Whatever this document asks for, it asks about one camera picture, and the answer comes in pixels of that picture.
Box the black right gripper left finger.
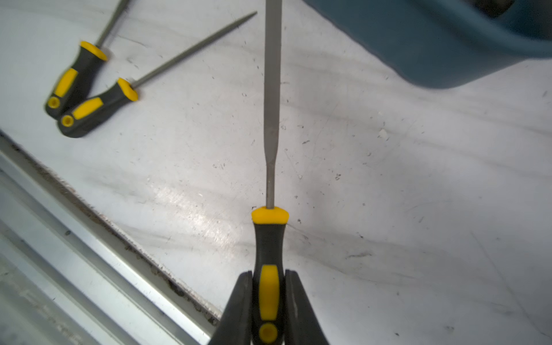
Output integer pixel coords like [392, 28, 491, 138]
[208, 271, 253, 345]

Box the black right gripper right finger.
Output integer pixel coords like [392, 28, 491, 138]
[284, 270, 329, 345]

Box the file tool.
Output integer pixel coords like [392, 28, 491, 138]
[251, 1, 289, 344]
[57, 11, 257, 138]
[45, 0, 130, 119]

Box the teal plastic storage box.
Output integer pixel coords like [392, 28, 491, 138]
[307, 1, 551, 89]

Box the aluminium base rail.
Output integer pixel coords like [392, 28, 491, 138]
[1, 135, 214, 344]

